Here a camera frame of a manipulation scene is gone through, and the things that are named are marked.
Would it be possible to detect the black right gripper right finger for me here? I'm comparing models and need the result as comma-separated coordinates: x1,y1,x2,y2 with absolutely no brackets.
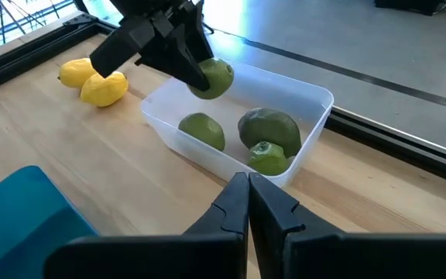
249,172,446,279

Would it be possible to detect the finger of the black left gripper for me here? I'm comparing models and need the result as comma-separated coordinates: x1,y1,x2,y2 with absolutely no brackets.
186,2,215,61
89,17,211,92

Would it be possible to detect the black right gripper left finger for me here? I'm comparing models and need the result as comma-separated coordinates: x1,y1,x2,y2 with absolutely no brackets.
43,172,249,279

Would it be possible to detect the green lime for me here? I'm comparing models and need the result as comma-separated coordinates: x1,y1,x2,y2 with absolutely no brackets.
187,57,235,101
177,112,227,152
247,140,289,177

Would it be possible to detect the dark green avocado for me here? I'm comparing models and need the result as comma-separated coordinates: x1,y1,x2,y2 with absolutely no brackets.
237,107,303,159

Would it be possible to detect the yellow lemon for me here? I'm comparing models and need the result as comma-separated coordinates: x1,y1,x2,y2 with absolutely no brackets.
57,57,98,89
80,71,129,109

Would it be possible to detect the black tripod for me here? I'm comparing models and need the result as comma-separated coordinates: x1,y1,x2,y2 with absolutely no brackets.
0,0,29,43

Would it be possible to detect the clear plastic bin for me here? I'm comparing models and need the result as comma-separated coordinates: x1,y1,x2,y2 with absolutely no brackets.
140,57,335,189

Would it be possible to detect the teal plastic bin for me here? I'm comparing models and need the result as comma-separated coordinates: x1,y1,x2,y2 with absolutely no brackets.
0,165,100,279

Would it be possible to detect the black floor equipment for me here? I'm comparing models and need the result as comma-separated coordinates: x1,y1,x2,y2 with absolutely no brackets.
373,0,446,19

